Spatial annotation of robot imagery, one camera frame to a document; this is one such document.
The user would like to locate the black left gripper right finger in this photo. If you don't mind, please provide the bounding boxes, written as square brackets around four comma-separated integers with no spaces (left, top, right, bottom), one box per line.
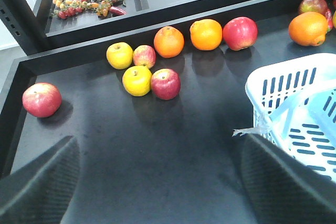
[240,134,335,223]

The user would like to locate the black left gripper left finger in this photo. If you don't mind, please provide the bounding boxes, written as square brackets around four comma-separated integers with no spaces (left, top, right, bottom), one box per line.
[1,136,80,223]

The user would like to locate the light blue plastic basket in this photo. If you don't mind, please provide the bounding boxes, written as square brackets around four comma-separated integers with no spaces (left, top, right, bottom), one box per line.
[233,53,335,182]

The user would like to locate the pink red apple far left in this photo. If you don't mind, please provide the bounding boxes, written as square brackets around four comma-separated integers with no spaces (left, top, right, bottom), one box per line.
[22,82,62,118]

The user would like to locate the yellow apple front left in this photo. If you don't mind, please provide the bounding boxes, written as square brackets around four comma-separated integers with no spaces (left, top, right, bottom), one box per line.
[122,66,152,97]

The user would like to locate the yellow apple rear left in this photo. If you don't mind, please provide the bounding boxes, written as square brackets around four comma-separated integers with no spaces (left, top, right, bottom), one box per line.
[106,42,133,70]

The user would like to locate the red apple beside yellow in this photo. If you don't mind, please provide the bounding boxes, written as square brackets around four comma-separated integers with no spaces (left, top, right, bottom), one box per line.
[151,68,181,100]

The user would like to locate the black wooden display stand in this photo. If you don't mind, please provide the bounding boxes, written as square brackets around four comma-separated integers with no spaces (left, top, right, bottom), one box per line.
[1,0,335,223]

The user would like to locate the orange fruit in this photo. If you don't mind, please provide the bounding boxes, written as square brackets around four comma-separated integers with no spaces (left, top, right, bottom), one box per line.
[288,12,328,46]
[154,26,184,58]
[190,19,223,51]

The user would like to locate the bright red apple left tray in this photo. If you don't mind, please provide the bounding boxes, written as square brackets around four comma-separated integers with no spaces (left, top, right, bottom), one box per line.
[223,17,258,51]

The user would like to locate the pink striped apple rear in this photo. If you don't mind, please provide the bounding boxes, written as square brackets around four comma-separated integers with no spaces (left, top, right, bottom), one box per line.
[133,45,156,69]

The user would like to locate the orange fruit far left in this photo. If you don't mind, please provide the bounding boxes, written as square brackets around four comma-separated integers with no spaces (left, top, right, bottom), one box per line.
[190,19,223,51]

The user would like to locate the red green apple rear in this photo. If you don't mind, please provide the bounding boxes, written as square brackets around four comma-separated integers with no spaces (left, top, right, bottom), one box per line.
[298,0,328,15]

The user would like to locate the dark red chili upper tray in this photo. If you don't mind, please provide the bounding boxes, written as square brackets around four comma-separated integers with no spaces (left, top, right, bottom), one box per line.
[109,6,126,16]

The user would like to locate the left black frame post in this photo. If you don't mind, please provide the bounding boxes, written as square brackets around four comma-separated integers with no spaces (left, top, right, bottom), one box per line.
[0,0,52,56]

